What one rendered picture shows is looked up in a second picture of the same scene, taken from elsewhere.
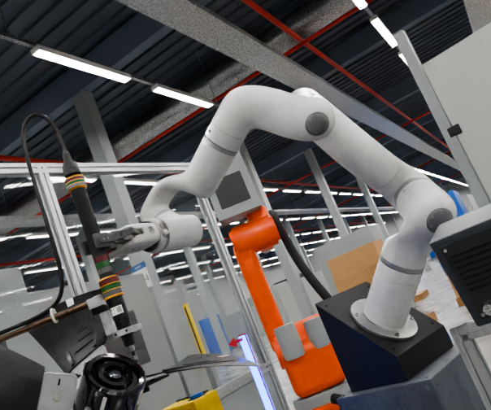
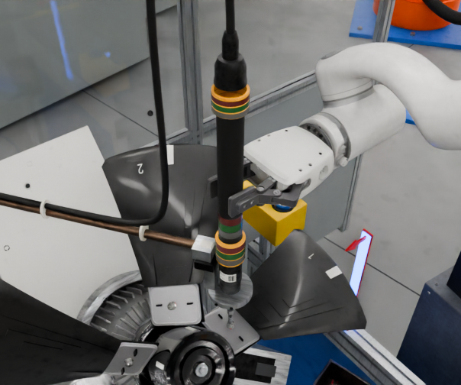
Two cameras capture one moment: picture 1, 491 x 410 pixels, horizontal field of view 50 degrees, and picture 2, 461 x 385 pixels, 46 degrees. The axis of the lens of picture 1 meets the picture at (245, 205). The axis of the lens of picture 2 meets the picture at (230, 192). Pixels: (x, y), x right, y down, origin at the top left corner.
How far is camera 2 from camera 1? 99 cm
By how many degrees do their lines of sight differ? 56
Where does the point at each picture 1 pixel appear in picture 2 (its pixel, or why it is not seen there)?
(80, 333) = not seen: hidden behind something
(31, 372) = (104, 345)
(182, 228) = (372, 142)
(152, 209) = (342, 84)
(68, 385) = (145, 353)
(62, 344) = not seen: hidden behind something
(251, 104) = not seen: outside the picture
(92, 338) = (185, 261)
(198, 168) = not seen: outside the picture
